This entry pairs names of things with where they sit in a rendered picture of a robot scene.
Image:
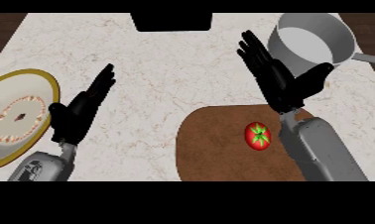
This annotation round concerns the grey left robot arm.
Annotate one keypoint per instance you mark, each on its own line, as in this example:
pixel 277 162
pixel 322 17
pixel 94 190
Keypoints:
pixel 46 165

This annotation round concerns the red tomato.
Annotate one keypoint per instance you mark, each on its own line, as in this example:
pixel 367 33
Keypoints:
pixel 257 136

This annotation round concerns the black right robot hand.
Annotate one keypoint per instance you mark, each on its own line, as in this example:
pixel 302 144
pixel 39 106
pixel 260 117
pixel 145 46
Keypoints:
pixel 278 81

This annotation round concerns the black appliance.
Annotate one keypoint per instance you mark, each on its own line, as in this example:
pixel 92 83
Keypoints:
pixel 172 21

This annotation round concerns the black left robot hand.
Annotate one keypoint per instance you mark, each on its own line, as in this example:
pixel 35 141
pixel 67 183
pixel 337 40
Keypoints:
pixel 79 110

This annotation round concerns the white gold-rimmed plate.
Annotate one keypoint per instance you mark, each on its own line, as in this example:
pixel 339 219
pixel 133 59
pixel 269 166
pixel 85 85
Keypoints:
pixel 23 115

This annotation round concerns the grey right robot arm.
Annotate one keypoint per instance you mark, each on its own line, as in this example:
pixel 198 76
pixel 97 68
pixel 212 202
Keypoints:
pixel 318 148

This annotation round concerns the brown wooden cutting board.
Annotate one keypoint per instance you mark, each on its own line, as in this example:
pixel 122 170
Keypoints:
pixel 229 148

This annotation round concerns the grey pot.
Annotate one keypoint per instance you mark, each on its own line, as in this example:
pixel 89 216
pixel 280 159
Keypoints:
pixel 312 43

